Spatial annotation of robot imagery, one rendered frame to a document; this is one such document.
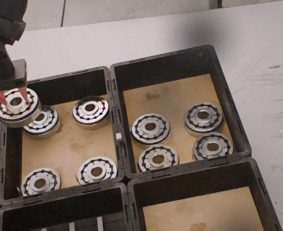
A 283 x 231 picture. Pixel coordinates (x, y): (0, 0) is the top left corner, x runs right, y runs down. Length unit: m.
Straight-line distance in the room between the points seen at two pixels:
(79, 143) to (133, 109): 0.18
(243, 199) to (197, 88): 0.38
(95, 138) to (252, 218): 0.47
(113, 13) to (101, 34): 1.26
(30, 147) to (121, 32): 0.66
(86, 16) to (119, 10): 0.20
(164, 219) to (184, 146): 0.22
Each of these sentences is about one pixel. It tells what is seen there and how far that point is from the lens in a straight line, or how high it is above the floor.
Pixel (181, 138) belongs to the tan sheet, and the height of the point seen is 0.83.
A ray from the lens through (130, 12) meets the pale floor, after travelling 3.16.
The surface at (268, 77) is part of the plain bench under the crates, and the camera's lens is 1.69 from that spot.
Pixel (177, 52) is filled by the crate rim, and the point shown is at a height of 0.93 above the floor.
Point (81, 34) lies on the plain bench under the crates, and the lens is 1.95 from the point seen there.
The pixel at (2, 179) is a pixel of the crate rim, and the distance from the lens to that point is 1.29.
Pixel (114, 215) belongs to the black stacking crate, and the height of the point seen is 0.83.
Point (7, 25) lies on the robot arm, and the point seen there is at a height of 1.29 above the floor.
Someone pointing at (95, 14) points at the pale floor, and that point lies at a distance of 3.20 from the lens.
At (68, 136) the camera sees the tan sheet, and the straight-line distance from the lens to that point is 1.44.
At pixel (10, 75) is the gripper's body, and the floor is 1.15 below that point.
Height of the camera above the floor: 1.90
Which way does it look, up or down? 48 degrees down
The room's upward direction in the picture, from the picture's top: 12 degrees counter-clockwise
